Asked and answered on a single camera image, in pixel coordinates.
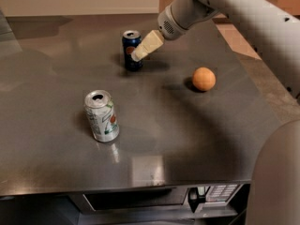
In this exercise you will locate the blue pepsi can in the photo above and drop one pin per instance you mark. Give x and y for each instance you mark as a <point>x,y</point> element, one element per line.
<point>130,40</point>

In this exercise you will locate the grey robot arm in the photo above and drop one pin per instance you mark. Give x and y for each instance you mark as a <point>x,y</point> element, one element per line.
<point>274,197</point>

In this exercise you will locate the orange fruit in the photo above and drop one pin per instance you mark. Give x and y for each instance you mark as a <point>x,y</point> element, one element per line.
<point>204,79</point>

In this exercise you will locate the microwave oven under counter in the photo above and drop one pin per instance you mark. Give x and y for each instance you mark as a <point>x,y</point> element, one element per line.
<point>192,198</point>

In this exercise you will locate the silver green 7up can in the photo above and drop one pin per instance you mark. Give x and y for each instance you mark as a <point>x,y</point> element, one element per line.
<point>99,108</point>

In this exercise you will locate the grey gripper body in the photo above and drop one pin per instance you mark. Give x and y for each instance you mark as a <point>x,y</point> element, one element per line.
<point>166,24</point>

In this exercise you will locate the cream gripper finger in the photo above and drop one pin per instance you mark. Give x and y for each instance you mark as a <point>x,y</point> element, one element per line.
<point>151,42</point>

